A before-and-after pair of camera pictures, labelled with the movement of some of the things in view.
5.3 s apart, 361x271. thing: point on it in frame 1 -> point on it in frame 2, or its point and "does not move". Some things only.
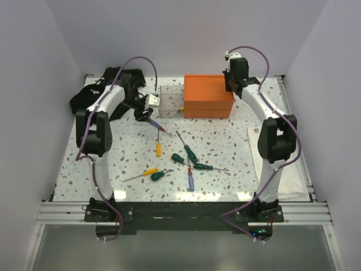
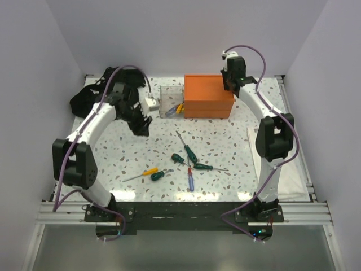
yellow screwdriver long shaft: x=146 y=173 does not move
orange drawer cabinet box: x=205 y=96 does not move
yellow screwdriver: x=158 y=146 -> x=179 y=107
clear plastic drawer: x=171 y=99 does not move
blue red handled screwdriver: x=157 y=125 -> x=172 y=111
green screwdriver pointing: x=206 y=167 does not move
